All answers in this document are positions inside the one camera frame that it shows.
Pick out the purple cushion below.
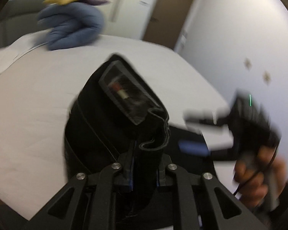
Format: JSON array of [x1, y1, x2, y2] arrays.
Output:
[[81, 0, 109, 6]]

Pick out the beige wall socket near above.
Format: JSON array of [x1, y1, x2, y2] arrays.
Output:
[[263, 71, 271, 85]]

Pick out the grey padded headboard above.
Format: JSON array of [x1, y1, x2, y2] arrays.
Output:
[[0, 0, 46, 48]]

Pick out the brown wooden door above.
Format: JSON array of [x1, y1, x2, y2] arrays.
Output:
[[143, 0, 194, 49]]

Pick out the blue rolled duvet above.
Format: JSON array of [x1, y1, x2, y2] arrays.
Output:
[[38, 2, 104, 50]]

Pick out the black pants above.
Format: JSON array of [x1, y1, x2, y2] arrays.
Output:
[[64, 54, 215, 189]]

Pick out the beige wall socket far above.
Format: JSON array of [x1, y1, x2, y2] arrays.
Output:
[[244, 58, 252, 71]]

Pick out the beige wall socket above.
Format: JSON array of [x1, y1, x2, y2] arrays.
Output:
[[244, 58, 252, 71], [263, 71, 271, 85]]

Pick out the right hand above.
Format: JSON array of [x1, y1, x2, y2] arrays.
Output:
[[233, 155, 288, 209]]

